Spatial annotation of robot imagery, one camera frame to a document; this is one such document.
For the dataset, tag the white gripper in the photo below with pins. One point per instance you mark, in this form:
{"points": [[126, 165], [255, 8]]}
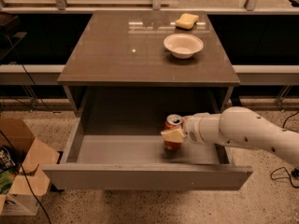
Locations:
{"points": [[192, 129]]}

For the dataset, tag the red coke can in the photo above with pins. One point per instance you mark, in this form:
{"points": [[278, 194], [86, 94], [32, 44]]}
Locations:
{"points": [[170, 122]]}

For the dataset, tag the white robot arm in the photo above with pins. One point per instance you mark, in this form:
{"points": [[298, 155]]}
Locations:
{"points": [[236, 127]]}

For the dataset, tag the grey cabinet with top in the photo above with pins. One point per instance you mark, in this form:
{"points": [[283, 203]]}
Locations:
{"points": [[126, 49]]}

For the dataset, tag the open grey top drawer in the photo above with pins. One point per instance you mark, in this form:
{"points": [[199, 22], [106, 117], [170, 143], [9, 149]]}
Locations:
{"points": [[116, 144]]}

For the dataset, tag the white paper bowl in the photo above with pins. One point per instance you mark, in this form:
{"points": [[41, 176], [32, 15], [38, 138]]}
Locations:
{"points": [[183, 46]]}

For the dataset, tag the yellow sponge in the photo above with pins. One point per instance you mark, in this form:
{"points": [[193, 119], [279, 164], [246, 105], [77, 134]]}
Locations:
{"points": [[187, 21]]}

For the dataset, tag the brown cardboard box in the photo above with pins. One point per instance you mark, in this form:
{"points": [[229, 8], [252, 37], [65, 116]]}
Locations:
{"points": [[30, 154]]}

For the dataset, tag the black snack bag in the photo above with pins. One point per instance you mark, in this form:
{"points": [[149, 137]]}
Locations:
{"points": [[6, 162]]}

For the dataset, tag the green snack bag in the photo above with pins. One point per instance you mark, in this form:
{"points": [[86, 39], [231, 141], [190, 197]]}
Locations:
{"points": [[6, 180]]}

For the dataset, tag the metal window railing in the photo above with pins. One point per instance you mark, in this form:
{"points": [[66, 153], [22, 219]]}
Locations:
{"points": [[149, 0]]}

